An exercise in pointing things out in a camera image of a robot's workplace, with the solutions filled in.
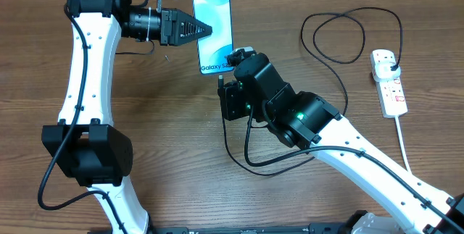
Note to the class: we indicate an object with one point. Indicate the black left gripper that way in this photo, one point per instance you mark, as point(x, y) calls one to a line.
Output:
point(172, 30)

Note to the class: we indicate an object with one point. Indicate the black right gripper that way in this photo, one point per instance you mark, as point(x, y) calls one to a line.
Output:
point(233, 95)

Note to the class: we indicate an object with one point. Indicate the blue Samsung Galaxy smartphone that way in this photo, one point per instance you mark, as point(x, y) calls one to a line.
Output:
point(214, 48)

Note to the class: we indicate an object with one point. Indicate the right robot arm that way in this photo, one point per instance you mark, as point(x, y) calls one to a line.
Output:
point(308, 121)

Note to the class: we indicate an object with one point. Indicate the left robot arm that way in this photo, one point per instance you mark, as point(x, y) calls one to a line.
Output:
point(84, 142)

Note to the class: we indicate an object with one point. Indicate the white charger plug adapter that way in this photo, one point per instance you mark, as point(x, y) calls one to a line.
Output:
point(383, 72)

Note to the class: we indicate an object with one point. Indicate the white power strip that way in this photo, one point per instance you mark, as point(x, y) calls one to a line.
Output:
point(390, 93)

